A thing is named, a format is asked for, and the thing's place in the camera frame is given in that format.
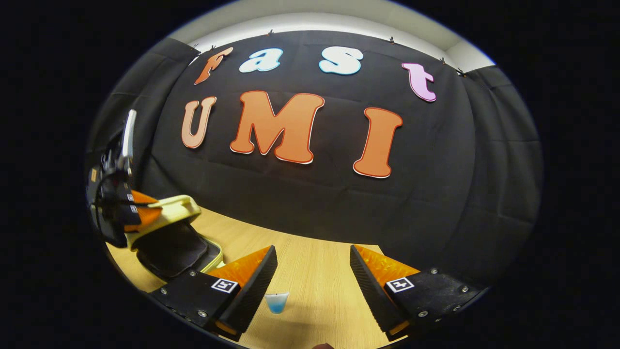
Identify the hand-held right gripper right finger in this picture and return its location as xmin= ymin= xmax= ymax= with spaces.
xmin=349 ymin=244 xmax=485 ymax=342

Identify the blue skin care bottle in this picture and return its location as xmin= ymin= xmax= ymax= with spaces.
xmin=264 ymin=291 xmax=290 ymax=315

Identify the black backdrop cloth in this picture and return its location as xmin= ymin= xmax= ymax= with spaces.
xmin=87 ymin=30 xmax=544 ymax=291

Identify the cream yellow suitcase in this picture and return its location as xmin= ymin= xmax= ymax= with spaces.
xmin=125 ymin=194 xmax=226 ymax=283

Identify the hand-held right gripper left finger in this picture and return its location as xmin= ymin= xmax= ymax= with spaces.
xmin=148 ymin=245 xmax=278 ymax=342

